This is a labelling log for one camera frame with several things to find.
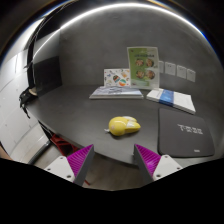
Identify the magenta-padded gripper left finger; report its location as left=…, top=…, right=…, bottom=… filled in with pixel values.
left=44, top=144, right=95, bottom=187

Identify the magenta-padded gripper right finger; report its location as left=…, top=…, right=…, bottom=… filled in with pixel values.
left=133, top=143, right=184, bottom=186

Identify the yellow computer mouse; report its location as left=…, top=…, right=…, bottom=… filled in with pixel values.
left=105, top=115, right=142, bottom=137

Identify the black mouse pad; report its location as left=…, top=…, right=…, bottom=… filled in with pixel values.
left=157, top=107, right=216, bottom=159

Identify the red crate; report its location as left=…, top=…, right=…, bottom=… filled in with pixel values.
left=49, top=131, right=80, bottom=156

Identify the white book with blue band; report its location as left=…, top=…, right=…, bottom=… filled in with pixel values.
left=145, top=87, right=197, bottom=115

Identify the black bag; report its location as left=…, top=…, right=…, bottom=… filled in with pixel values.
left=18, top=87, right=39, bottom=119

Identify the grey flat magazine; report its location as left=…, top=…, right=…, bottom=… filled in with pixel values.
left=88, top=85, right=145, bottom=100

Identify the black flat panel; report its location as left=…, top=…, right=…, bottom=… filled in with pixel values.
left=32, top=55, right=63, bottom=98

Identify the green standing poster sheet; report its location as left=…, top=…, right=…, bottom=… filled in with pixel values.
left=126, top=46, right=160, bottom=90

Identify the small colourful printed card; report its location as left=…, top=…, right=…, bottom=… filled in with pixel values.
left=103, top=68, right=132, bottom=88

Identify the white ceiling light strip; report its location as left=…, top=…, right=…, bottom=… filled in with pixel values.
left=33, top=2, right=205, bottom=59

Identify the row of white wall plates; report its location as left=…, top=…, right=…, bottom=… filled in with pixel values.
left=158, top=60, right=197, bottom=83

